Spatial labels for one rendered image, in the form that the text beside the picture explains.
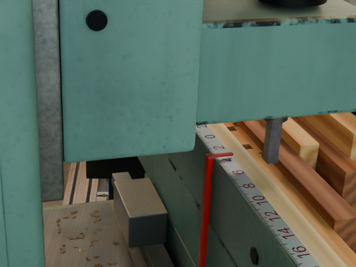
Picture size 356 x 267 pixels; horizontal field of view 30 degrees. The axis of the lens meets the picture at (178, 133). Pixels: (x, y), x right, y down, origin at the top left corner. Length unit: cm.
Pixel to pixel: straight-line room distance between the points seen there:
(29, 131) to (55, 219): 39
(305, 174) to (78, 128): 20
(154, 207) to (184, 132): 25
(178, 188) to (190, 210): 4
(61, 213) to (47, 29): 39
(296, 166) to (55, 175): 21
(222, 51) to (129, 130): 8
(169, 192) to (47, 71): 29
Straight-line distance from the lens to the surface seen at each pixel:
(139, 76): 37
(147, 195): 65
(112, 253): 65
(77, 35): 35
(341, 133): 54
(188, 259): 59
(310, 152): 54
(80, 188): 191
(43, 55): 35
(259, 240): 43
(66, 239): 68
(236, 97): 43
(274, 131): 49
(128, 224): 62
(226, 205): 48
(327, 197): 48
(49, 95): 36
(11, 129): 32
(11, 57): 31
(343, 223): 46
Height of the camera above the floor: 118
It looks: 25 degrees down
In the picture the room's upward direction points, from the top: 3 degrees clockwise
